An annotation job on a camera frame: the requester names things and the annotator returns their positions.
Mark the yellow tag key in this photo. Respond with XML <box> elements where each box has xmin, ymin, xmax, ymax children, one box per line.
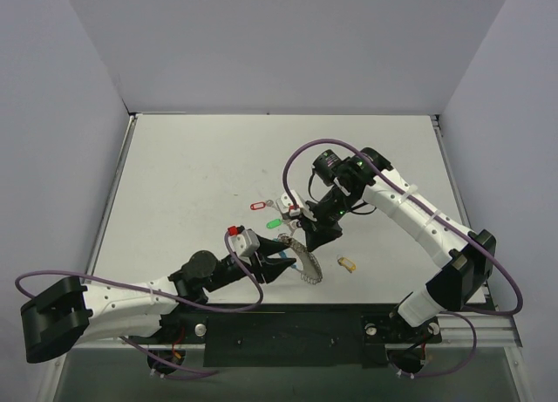
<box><xmin>337</xmin><ymin>256</ymin><xmax>357</xmax><ymax>273</ymax></box>

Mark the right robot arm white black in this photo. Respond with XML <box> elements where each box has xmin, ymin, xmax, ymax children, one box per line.
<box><xmin>301</xmin><ymin>147</ymin><xmax>496</xmax><ymax>340</ymax></box>

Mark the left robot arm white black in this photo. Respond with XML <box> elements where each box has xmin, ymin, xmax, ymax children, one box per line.
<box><xmin>20</xmin><ymin>229</ymin><xmax>296</xmax><ymax>364</ymax></box>

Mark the green tag key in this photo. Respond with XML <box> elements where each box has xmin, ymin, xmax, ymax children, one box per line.
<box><xmin>266</xmin><ymin>218</ymin><xmax>296</xmax><ymax>229</ymax></box>

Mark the red tag key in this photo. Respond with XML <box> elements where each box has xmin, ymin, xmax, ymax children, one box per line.
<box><xmin>249</xmin><ymin>200</ymin><xmax>275</xmax><ymax>211</ymax></box>

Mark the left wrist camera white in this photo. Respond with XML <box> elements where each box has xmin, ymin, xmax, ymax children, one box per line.
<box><xmin>227</xmin><ymin>226</ymin><xmax>261</xmax><ymax>259</ymax></box>

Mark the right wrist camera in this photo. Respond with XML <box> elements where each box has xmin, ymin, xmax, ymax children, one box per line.
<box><xmin>275</xmin><ymin>190</ymin><xmax>316</xmax><ymax>221</ymax></box>

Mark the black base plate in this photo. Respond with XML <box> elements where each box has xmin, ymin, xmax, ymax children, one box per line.
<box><xmin>132</xmin><ymin>303</ymin><xmax>441</xmax><ymax>368</ymax></box>

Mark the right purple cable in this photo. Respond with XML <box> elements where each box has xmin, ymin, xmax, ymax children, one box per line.
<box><xmin>282</xmin><ymin>138</ymin><xmax>524</xmax><ymax>379</ymax></box>

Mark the purple cable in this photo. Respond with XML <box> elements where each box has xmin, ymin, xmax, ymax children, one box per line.
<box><xmin>15</xmin><ymin>229</ymin><xmax>263</xmax><ymax>380</ymax></box>
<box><xmin>282</xmin><ymin>138</ymin><xmax>524</xmax><ymax>379</ymax></box>

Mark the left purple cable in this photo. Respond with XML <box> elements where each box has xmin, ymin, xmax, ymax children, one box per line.
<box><xmin>15</xmin><ymin>229</ymin><xmax>263</xmax><ymax>380</ymax></box>

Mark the aluminium rail frame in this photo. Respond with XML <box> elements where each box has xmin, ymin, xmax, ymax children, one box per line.
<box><xmin>41</xmin><ymin>114</ymin><xmax>522</xmax><ymax>401</ymax></box>

